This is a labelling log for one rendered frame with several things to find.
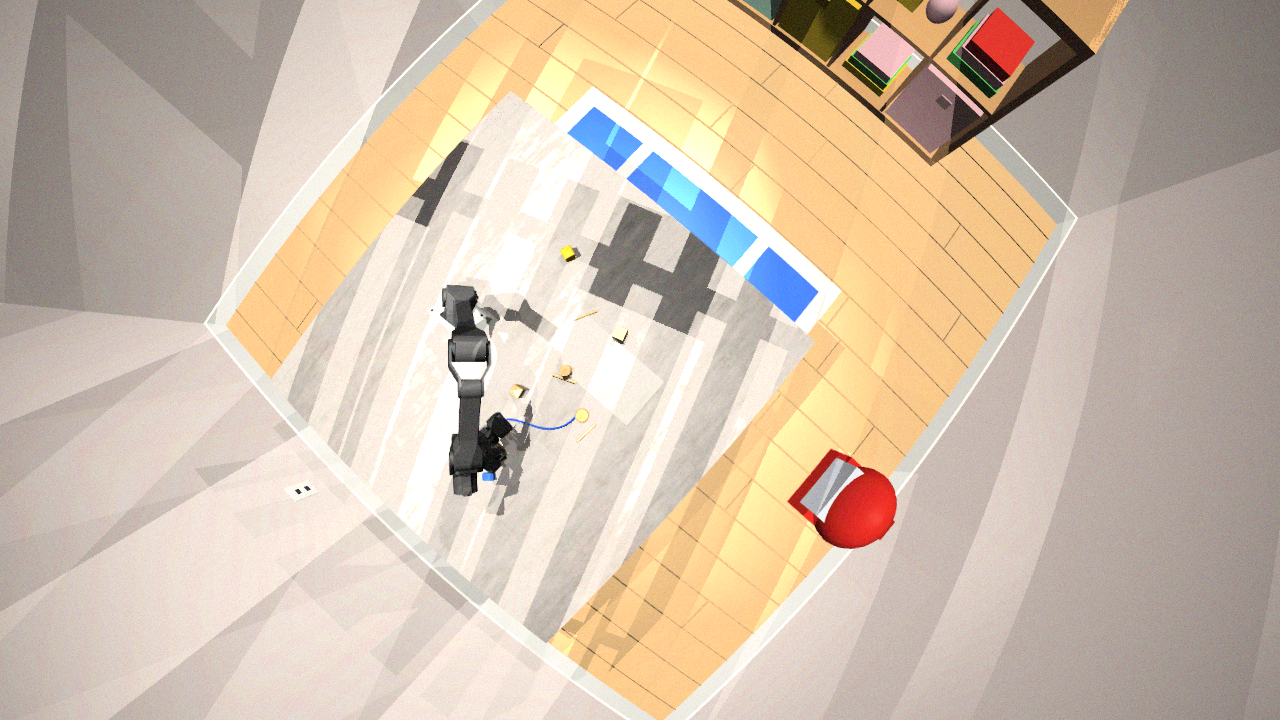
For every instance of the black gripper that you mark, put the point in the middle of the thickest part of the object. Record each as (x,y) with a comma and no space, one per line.
(497,426)

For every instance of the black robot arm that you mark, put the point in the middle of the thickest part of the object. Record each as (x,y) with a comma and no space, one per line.
(468,344)

